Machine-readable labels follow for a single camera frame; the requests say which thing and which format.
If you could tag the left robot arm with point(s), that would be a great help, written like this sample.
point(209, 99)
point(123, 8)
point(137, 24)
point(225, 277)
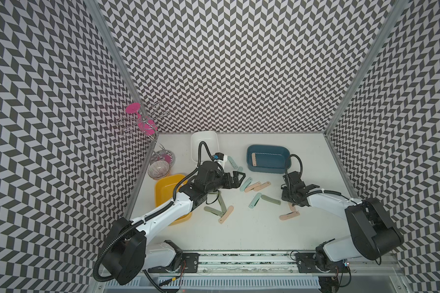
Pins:
point(128, 248)

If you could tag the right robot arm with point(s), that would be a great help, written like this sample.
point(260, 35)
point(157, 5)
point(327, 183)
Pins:
point(372, 231)

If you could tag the olive knife lower left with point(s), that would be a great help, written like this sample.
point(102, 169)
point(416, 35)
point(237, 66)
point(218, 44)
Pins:
point(213, 211)

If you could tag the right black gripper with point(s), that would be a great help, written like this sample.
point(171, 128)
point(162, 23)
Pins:
point(284, 195)

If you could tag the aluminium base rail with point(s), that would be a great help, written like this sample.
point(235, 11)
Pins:
point(281, 262)

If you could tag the mint knife lower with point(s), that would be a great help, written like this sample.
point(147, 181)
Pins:
point(255, 200)

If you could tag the olive knife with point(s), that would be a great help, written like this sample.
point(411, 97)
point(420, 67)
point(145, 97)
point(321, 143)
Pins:
point(213, 211)
point(271, 200)

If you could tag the mint knife top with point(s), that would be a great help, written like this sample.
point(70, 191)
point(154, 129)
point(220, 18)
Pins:
point(232, 162)

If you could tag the dark teal storage box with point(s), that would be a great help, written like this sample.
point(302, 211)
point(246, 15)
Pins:
point(270, 158)

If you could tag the yellow storage box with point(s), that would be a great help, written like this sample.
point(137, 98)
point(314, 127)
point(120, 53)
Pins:
point(164, 188)

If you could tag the olive knife right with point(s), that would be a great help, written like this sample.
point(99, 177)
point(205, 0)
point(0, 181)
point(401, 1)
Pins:
point(271, 200)

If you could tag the olive knife vertical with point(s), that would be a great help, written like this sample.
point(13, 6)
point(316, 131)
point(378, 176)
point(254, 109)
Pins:
point(222, 204)

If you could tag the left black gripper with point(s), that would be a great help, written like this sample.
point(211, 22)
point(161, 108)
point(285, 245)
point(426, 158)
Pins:
point(236, 182)

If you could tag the mint knife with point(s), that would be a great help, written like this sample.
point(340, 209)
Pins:
point(232, 162)
point(255, 200)
point(245, 184)

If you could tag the mint knife centre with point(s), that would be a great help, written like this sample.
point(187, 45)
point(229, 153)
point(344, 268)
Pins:
point(245, 184)

